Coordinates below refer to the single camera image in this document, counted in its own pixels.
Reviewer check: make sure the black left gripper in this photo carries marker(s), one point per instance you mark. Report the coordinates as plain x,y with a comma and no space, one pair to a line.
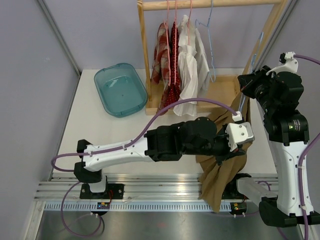
228,153

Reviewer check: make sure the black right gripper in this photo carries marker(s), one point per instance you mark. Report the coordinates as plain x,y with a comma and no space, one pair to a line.
248,81

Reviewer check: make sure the brown skirt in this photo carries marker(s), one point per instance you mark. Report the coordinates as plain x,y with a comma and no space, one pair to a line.
215,177

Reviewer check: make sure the white shirt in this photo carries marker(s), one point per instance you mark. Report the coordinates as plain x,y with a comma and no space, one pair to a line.
203,70

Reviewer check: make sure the white ruffled skirt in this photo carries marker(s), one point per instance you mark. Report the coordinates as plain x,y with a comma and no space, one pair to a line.
187,63

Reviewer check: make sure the blue wire hanger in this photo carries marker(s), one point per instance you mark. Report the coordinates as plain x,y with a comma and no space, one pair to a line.
207,26
250,68

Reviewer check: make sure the red polka dot skirt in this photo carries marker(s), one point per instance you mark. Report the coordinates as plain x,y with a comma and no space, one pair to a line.
171,93

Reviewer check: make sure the red plaid skirt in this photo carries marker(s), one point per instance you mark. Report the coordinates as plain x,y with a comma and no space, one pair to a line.
160,69

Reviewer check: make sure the pink wire hanger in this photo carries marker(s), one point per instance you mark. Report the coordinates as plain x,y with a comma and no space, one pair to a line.
167,41
175,53
188,22

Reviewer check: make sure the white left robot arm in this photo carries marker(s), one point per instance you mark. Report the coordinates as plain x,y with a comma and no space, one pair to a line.
167,143

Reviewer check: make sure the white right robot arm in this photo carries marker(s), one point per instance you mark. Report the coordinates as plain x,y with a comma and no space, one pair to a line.
288,132

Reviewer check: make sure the wooden clothes rack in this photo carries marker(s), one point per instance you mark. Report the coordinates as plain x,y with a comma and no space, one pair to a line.
235,28

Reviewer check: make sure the teal plastic tub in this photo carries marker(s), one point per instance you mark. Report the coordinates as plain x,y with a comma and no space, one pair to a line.
121,90

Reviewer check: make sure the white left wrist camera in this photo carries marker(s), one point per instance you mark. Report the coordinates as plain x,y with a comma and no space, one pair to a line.
238,132

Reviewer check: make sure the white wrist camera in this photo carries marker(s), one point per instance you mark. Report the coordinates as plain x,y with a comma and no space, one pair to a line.
287,63
238,132

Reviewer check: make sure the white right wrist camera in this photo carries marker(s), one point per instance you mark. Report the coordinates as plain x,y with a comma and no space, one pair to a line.
287,63

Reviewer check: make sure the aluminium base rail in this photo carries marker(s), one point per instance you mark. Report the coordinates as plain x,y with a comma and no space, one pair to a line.
137,187

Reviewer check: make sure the white slotted cable duct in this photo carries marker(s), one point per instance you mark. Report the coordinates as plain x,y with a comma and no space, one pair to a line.
119,206

